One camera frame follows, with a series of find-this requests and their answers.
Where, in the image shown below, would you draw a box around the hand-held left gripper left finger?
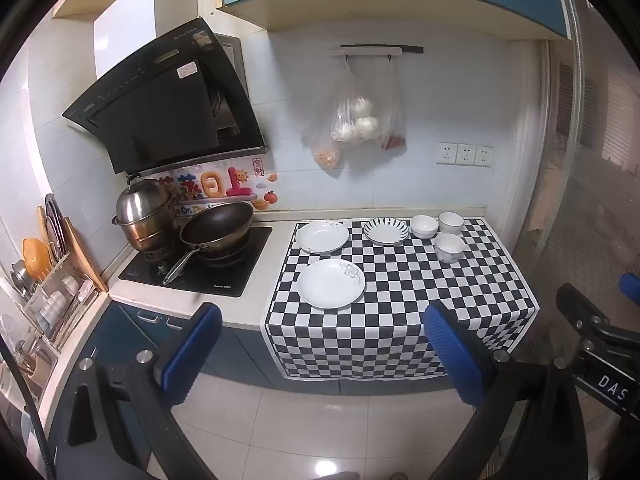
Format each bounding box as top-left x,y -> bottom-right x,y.
47,302 -> 223,480

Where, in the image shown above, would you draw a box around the black striped white dish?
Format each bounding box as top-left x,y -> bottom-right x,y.
363,216 -> 410,247

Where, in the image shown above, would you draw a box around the steel steamer pot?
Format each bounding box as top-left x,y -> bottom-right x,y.
110,172 -> 184,254

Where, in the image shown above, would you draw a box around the white bowl with dark rim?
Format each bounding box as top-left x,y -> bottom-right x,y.
438,211 -> 465,236

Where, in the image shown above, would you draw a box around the glass sliding door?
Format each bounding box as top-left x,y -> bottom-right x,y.
522,0 -> 640,366

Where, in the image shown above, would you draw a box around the wooden cutting board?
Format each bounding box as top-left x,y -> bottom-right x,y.
62,216 -> 109,294

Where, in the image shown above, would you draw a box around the plain white bowl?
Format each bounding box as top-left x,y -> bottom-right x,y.
410,215 -> 440,239

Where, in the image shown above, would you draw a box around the plastic bag of orange food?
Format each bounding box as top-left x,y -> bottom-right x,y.
300,72 -> 347,171

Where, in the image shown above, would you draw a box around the white plate with twig print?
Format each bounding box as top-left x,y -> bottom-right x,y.
295,220 -> 351,254

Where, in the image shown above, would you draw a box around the metal dish rack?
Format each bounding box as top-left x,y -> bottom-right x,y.
0,193 -> 101,357

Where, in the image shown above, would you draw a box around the colourful wall stickers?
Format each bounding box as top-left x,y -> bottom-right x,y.
149,157 -> 279,212

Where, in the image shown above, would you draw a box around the orange plastic colander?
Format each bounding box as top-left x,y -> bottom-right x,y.
22,237 -> 54,281

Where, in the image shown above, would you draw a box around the plastic bag of white buns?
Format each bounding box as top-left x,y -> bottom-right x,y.
330,59 -> 382,144

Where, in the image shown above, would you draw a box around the blue base cabinet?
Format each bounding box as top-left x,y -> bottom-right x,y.
47,300 -> 453,480

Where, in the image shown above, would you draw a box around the white chimney cover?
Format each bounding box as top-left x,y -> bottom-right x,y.
93,0 -> 212,83

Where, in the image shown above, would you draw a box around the wall hook rail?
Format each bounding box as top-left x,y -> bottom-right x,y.
329,44 -> 425,60

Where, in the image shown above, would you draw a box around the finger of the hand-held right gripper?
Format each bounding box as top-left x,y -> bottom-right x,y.
556,283 -> 612,335
619,273 -> 640,307

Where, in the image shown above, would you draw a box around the plastic bag of red food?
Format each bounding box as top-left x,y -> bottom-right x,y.
379,59 -> 407,152

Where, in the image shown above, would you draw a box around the white bowl with blue print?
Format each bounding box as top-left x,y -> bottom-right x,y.
434,233 -> 467,264

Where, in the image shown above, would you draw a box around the black and white checkered cloth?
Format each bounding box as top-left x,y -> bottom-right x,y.
264,218 -> 540,380

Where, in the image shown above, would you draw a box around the black frying pan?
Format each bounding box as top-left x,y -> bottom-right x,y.
162,201 -> 255,286

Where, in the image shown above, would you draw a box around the silver drawer handle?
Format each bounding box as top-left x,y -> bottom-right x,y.
137,309 -> 185,331

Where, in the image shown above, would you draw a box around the white plate with flower print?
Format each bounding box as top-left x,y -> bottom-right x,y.
297,258 -> 367,309

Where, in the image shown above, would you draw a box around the black range hood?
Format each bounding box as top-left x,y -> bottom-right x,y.
61,16 -> 269,175

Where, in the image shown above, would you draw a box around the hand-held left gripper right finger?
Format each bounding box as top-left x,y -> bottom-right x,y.
422,301 -> 588,480

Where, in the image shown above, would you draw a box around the black glass cooktop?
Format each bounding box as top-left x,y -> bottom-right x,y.
118,226 -> 274,299

